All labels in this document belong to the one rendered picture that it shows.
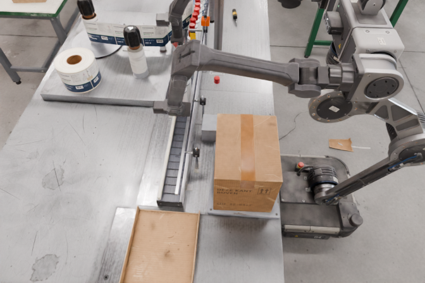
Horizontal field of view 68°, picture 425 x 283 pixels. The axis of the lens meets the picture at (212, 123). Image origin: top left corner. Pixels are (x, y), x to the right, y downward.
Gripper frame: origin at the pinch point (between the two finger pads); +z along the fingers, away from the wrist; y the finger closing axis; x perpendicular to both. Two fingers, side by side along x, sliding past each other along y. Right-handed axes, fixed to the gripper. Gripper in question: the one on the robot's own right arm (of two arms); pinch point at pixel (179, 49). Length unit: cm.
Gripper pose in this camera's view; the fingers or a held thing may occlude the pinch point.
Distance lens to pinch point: 174.2
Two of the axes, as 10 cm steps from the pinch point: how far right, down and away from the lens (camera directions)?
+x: 10.0, 0.6, -0.3
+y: -0.6, 7.8, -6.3
